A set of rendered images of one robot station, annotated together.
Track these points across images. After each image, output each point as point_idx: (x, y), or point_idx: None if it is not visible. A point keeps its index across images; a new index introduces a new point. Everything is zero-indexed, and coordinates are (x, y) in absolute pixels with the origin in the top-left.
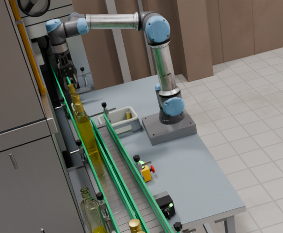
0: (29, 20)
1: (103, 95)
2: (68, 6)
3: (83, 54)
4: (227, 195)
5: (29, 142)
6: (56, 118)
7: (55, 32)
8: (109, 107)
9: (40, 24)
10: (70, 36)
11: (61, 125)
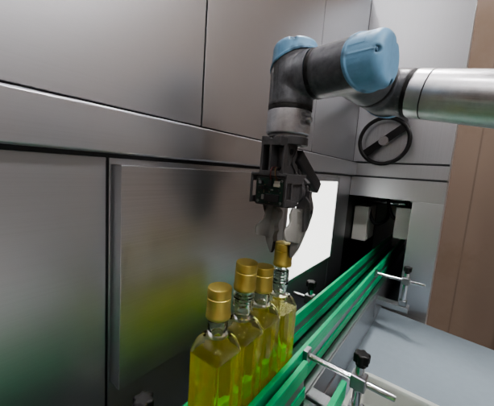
0: (366, 168)
1: (429, 339)
2: (439, 166)
3: (429, 254)
4: None
5: None
6: (197, 293)
7: (281, 64)
8: (421, 373)
9: (379, 179)
10: (317, 86)
11: None
